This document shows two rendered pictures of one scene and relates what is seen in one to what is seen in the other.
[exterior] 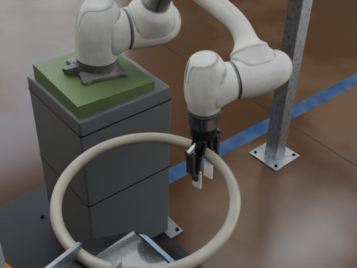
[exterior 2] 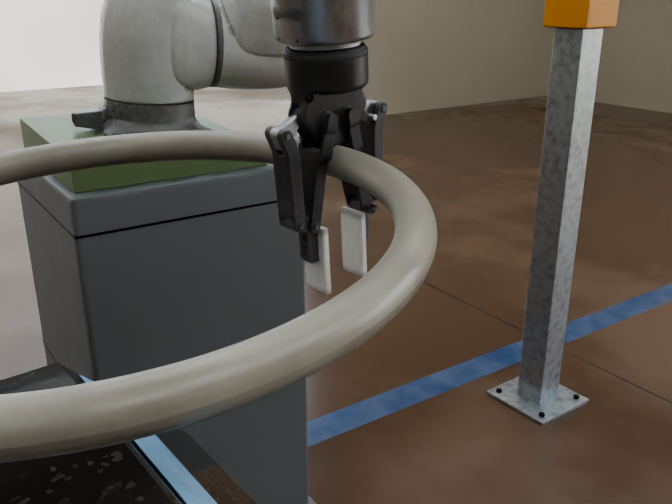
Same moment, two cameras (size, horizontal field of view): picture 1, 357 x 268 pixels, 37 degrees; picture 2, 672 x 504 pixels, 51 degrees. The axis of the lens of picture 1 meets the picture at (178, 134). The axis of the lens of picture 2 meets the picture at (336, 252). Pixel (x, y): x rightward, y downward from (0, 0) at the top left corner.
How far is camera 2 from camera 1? 0.97 m
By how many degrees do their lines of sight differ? 18
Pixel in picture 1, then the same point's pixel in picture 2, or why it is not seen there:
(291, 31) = (559, 127)
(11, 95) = not seen: hidden behind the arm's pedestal
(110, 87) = not seen: hidden behind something
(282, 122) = (551, 321)
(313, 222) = not seen: outside the picture
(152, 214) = (270, 481)
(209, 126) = (335, 20)
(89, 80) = (120, 130)
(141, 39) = (240, 53)
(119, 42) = (189, 50)
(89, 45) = (122, 51)
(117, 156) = (176, 310)
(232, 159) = (453, 402)
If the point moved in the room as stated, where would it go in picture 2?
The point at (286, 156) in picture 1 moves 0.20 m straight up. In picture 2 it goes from (560, 399) to (569, 335)
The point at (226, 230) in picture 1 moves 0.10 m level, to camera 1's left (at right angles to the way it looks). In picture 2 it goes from (367, 290) to (191, 283)
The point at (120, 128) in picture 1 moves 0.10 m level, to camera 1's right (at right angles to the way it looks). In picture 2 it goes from (182, 239) to (243, 241)
